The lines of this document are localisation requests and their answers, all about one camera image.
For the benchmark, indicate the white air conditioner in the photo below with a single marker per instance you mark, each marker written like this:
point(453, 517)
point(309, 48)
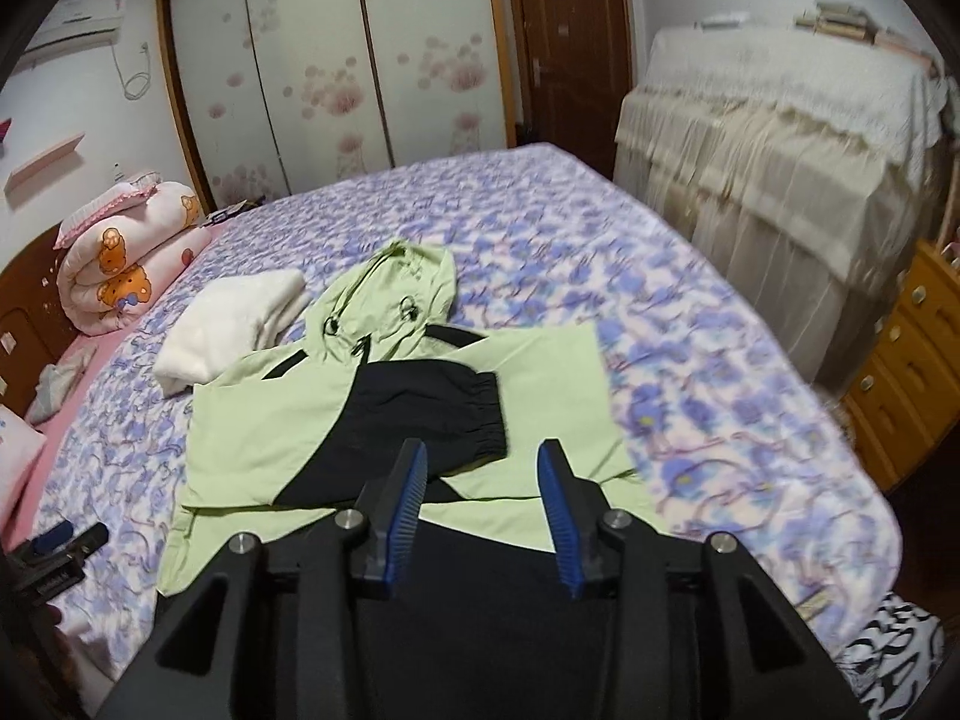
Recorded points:
point(75, 30)

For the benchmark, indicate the pink bed sheet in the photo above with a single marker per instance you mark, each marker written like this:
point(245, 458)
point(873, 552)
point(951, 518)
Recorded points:
point(56, 439)

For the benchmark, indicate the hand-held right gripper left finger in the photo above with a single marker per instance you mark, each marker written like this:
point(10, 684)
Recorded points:
point(401, 510)

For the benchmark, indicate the pink wall shelf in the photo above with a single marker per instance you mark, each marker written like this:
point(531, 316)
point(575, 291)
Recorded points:
point(45, 165)

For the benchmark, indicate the green and black hooded jacket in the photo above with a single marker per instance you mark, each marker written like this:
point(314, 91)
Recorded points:
point(247, 420)

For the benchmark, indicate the brown wooden door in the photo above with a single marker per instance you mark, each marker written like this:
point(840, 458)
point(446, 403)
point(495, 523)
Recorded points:
point(577, 52)

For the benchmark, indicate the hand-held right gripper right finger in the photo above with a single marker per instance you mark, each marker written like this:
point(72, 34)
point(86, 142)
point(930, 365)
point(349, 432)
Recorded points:
point(562, 517)

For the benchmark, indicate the wooden drawer cabinet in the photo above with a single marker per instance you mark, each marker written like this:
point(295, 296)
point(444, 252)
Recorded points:
point(915, 367)

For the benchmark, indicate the stack of books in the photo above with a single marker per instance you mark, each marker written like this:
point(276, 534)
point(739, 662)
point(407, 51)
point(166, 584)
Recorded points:
point(832, 22)

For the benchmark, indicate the black and white patterned cloth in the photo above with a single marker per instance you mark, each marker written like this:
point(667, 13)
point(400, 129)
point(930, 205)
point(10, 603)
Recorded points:
point(892, 652)

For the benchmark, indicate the brown wooden headboard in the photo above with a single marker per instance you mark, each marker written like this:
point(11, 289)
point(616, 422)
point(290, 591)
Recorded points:
point(22, 315)

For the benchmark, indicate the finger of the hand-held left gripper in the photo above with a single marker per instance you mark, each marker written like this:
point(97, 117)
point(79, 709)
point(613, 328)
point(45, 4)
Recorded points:
point(52, 538)
point(86, 540)

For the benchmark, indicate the pink and white pillow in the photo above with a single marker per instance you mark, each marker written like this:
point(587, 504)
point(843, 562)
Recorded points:
point(15, 457)

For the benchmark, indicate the cream lace covered furniture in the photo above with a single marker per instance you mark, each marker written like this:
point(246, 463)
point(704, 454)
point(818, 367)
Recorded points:
point(787, 165)

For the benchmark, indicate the grey crumpled cloth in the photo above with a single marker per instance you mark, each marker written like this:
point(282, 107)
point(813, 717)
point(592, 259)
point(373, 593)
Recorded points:
point(60, 382)

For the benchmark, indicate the floral sliding door wardrobe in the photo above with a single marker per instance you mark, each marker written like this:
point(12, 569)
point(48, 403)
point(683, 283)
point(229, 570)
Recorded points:
point(315, 52)

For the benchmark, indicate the rolled pink bear quilt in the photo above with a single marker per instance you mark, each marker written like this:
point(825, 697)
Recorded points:
point(127, 255)

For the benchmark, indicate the white folded garment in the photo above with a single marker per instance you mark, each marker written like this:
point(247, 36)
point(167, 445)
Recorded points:
point(225, 322)

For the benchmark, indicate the purple floral bedspread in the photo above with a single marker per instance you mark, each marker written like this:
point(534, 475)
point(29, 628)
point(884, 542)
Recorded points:
point(675, 315)

